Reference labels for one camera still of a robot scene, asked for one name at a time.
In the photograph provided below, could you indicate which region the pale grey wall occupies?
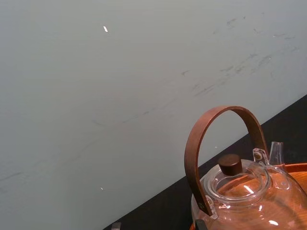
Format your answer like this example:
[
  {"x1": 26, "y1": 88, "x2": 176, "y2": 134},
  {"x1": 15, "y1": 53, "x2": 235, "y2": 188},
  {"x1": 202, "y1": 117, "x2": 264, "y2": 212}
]
[{"x1": 0, "y1": 0, "x2": 307, "y2": 230}]

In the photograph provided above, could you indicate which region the glass lid with wooden knob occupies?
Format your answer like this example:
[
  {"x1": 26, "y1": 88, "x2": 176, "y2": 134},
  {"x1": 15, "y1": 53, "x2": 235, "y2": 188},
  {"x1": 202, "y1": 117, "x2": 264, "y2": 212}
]
[{"x1": 205, "y1": 154, "x2": 272, "y2": 200}]

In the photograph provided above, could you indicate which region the round wooden tray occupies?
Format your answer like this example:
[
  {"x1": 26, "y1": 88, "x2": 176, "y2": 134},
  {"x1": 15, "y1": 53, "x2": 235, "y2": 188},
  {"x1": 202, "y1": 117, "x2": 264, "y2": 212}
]
[{"x1": 189, "y1": 162, "x2": 307, "y2": 230}]

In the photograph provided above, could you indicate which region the glass teapot with wooden handle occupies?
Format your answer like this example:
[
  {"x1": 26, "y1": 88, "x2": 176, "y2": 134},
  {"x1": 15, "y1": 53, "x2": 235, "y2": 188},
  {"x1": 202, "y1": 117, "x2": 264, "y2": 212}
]
[{"x1": 184, "y1": 105, "x2": 307, "y2": 230}]

